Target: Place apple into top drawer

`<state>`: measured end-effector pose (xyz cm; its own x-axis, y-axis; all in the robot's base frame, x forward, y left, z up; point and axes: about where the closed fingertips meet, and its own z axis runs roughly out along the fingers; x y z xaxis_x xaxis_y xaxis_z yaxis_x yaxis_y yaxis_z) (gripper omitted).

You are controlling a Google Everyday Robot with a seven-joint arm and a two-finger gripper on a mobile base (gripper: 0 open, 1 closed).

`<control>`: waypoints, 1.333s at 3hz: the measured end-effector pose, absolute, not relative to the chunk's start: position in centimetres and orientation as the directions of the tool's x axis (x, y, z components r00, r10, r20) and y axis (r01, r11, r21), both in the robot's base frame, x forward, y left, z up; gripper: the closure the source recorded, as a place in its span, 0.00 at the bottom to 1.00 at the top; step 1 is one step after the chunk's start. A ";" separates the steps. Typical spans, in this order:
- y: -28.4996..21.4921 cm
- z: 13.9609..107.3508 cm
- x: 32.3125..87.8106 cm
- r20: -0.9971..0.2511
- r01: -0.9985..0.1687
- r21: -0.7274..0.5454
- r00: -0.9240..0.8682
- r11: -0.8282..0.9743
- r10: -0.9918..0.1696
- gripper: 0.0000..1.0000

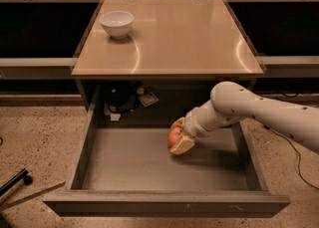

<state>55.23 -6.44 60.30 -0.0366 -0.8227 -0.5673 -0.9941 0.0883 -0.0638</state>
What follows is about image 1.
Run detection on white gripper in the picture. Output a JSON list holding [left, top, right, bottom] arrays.
[[169, 110, 207, 155]]

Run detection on red apple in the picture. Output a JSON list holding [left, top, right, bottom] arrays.
[[167, 126, 182, 148]]

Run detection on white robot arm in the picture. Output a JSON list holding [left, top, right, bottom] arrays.
[[167, 82, 319, 155]]

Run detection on open grey top drawer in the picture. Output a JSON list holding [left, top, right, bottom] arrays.
[[44, 87, 290, 218]]

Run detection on grey cabinet with steel top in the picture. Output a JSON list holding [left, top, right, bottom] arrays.
[[69, 0, 265, 113]]

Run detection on white tag label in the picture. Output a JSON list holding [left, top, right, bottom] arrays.
[[139, 93, 159, 107]]

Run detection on black device inside cabinet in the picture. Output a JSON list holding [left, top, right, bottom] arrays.
[[103, 81, 140, 114]]

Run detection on white ceramic bowl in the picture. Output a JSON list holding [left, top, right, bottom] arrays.
[[99, 11, 135, 39]]

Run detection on metal strip on floor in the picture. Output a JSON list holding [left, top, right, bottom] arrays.
[[0, 181, 66, 211]]

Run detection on black chair leg with caster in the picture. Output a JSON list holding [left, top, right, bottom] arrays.
[[0, 169, 33, 196]]

